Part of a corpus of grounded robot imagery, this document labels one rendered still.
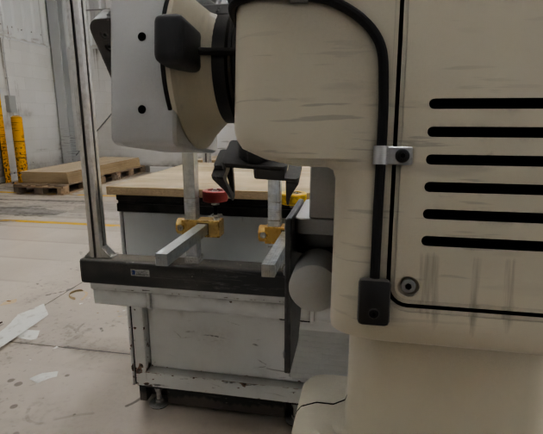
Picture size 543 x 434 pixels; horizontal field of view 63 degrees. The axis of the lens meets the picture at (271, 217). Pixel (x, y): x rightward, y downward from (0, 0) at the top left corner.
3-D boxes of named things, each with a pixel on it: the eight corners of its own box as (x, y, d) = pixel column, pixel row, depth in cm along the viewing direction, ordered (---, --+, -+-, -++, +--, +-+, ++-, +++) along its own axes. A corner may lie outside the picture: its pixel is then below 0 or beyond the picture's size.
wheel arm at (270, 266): (275, 281, 98) (275, 263, 97) (260, 280, 98) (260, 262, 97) (299, 232, 139) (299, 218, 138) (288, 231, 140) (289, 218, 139)
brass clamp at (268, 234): (304, 246, 124) (304, 229, 123) (257, 244, 127) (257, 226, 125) (306, 240, 130) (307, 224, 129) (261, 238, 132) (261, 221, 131)
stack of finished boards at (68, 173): (140, 165, 882) (140, 157, 878) (68, 183, 650) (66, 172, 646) (104, 164, 894) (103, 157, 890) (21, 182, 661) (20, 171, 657)
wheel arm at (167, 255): (168, 269, 102) (167, 252, 101) (154, 269, 102) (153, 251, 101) (222, 225, 144) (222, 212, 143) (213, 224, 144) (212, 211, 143)
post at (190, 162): (198, 285, 134) (192, 124, 124) (187, 284, 135) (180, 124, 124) (202, 281, 138) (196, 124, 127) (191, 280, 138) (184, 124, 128)
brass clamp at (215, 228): (218, 238, 128) (218, 221, 127) (175, 236, 131) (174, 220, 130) (224, 232, 134) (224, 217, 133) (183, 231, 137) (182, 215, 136)
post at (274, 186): (279, 294, 130) (280, 128, 119) (267, 293, 131) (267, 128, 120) (281, 289, 134) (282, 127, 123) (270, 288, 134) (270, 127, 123)
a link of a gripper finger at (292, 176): (263, 188, 79) (260, 144, 73) (302, 190, 78) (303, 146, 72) (256, 213, 74) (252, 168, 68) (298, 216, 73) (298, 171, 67)
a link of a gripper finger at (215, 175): (225, 185, 80) (219, 141, 74) (264, 188, 79) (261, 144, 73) (215, 210, 75) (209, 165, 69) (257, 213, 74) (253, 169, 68)
